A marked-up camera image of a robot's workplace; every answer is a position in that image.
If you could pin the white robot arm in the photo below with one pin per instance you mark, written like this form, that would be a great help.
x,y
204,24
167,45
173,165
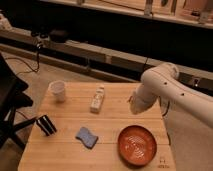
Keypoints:
x,y
162,80

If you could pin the black whiteboard eraser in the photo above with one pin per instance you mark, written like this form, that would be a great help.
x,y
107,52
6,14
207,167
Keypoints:
x,y
46,125

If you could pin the white paper cup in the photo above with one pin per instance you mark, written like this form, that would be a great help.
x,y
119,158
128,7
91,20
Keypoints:
x,y
57,88

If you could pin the blue sponge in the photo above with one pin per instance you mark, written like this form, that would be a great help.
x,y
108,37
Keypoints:
x,y
86,137

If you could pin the orange ceramic bowl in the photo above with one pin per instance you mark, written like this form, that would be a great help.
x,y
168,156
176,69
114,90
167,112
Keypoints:
x,y
137,145

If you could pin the black device on ledge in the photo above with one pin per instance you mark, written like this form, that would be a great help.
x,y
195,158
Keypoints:
x,y
59,36

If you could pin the black office chair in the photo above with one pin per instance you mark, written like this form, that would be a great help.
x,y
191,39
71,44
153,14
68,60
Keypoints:
x,y
12,97

